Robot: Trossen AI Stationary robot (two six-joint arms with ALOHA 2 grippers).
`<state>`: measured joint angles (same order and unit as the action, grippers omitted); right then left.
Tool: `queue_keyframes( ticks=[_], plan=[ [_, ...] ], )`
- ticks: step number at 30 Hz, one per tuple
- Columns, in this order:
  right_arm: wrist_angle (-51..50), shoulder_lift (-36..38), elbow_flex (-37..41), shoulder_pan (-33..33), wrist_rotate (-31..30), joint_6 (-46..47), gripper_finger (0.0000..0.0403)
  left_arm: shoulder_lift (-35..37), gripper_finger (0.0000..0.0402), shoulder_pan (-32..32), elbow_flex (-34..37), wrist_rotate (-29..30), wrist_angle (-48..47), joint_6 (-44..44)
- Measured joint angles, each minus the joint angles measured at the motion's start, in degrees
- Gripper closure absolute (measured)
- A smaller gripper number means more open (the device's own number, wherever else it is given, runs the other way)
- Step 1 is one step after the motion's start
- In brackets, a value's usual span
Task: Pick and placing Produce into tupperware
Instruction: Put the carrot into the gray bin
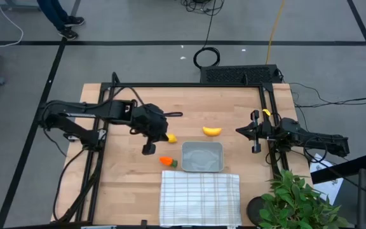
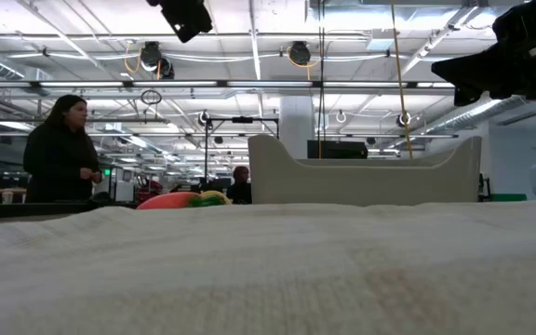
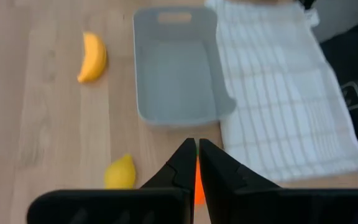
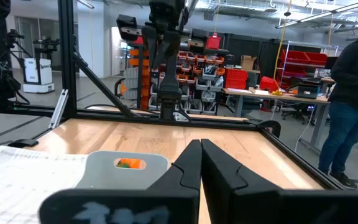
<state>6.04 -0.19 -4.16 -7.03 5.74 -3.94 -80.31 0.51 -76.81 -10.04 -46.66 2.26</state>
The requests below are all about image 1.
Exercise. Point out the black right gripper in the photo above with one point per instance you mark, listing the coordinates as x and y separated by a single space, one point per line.
264 130

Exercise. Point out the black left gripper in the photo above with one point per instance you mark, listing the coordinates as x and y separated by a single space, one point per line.
149 122

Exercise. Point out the yellow toy lemon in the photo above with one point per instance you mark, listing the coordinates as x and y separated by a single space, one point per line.
172 138

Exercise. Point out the orange toy carrot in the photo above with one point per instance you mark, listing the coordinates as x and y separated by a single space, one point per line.
166 161

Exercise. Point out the yellow toy banana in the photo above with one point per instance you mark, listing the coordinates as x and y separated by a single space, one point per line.
211 131

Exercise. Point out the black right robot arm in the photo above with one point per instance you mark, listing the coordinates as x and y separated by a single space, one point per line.
326 141

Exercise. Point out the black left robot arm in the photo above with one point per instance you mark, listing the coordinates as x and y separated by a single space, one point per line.
75 109

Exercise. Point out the yellow tag on arm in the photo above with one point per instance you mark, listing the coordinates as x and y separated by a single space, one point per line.
266 112

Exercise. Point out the grey plastic tupperware container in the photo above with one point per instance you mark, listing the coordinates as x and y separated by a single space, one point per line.
202 157

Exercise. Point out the black computer case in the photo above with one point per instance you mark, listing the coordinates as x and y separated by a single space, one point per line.
240 74

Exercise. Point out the white checked dish towel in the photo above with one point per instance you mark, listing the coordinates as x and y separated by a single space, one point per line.
199 197

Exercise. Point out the black plant pot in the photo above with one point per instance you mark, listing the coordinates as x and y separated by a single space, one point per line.
253 210

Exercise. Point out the green leafy plant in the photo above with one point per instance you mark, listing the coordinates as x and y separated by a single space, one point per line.
297 200

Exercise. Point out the white printed paper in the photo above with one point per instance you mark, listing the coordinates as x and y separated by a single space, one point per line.
327 186

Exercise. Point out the person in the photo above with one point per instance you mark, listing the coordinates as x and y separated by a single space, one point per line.
56 16

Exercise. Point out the black metal table frame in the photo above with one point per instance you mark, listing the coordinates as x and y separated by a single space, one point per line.
186 85

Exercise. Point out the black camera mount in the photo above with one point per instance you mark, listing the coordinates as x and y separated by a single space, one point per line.
144 223

